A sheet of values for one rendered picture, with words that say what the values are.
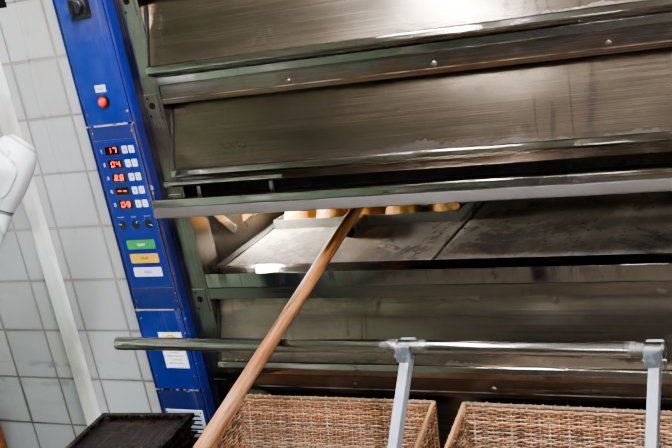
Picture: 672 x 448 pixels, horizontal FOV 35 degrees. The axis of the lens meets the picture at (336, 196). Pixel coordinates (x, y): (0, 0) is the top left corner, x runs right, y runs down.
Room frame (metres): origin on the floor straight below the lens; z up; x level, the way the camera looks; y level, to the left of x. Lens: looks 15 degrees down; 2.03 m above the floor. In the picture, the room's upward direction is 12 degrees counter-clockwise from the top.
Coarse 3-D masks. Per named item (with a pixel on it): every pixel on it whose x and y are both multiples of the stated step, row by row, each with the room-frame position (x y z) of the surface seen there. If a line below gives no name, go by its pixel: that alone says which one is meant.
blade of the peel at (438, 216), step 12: (468, 204) 2.67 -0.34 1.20; (372, 216) 2.71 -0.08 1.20; (384, 216) 2.69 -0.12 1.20; (396, 216) 2.67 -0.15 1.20; (408, 216) 2.66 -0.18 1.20; (420, 216) 2.64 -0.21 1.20; (432, 216) 2.63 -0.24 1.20; (444, 216) 2.61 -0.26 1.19; (456, 216) 2.60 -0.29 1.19; (276, 228) 2.85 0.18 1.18; (288, 228) 2.83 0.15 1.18
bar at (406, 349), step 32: (288, 352) 2.05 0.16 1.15; (320, 352) 2.01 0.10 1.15; (352, 352) 1.98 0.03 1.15; (384, 352) 1.94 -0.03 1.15; (416, 352) 1.91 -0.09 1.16; (448, 352) 1.88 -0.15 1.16; (480, 352) 1.85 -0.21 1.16; (512, 352) 1.82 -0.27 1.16; (544, 352) 1.79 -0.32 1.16; (576, 352) 1.76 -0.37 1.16; (608, 352) 1.73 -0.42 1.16; (640, 352) 1.71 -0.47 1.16
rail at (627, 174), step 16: (528, 176) 2.02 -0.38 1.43; (544, 176) 2.00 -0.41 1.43; (560, 176) 1.99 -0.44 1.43; (576, 176) 1.97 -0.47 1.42; (592, 176) 1.96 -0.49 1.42; (608, 176) 1.94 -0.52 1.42; (624, 176) 1.93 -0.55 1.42; (640, 176) 1.91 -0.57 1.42; (656, 176) 1.90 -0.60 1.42; (272, 192) 2.30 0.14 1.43; (288, 192) 2.28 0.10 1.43; (304, 192) 2.26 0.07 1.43; (320, 192) 2.24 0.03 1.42; (336, 192) 2.22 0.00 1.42; (352, 192) 2.20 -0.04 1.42; (368, 192) 2.18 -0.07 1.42; (384, 192) 2.17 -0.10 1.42; (400, 192) 2.15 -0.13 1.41; (416, 192) 2.13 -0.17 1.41
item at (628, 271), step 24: (264, 264) 2.56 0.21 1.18; (288, 264) 2.52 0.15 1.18; (312, 264) 2.49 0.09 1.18; (336, 264) 2.45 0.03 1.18; (360, 264) 2.42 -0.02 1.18; (384, 264) 2.38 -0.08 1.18; (408, 264) 2.35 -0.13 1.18; (432, 264) 2.32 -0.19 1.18; (456, 264) 2.28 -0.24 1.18; (480, 264) 2.25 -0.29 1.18; (504, 264) 2.22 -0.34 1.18; (528, 264) 2.19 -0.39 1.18; (552, 264) 2.16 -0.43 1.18; (576, 264) 2.14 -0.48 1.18; (600, 264) 2.11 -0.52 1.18; (624, 264) 2.08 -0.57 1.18; (648, 264) 2.06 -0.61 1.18
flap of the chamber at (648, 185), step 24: (600, 168) 2.12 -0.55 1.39; (624, 168) 2.08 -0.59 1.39; (216, 192) 2.59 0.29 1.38; (240, 192) 2.53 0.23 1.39; (432, 192) 2.11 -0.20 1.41; (456, 192) 2.09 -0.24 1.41; (480, 192) 2.06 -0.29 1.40; (504, 192) 2.04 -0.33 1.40; (528, 192) 2.02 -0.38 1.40; (552, 192) 1.99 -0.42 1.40; (576, 192) 1.97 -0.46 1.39; (600, 192) 1.95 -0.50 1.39; (624, 192) 1.93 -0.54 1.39; (168, 216) 2.43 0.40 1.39; (192, 216) 2.40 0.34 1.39
